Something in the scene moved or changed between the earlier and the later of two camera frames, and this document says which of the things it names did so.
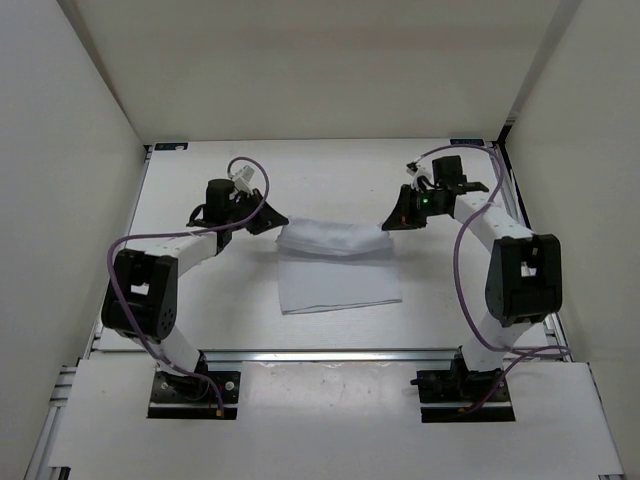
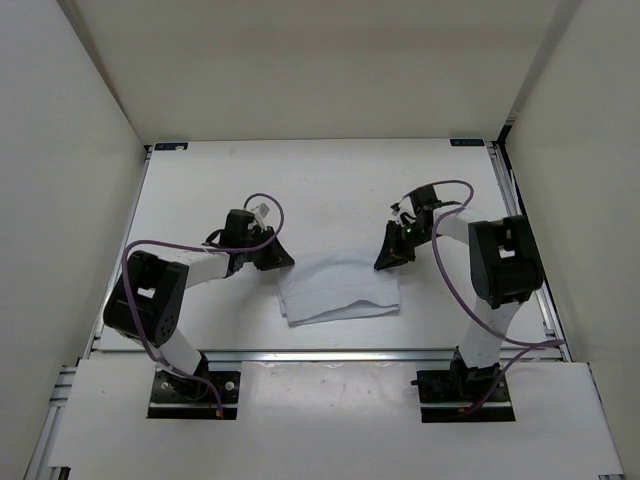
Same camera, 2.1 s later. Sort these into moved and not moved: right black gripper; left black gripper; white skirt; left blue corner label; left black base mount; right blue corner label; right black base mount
Moved: white skirt; right black gripper; left black gripper
Not moved: right blue corner label; right black base mount; left blue corner label; left black base mount
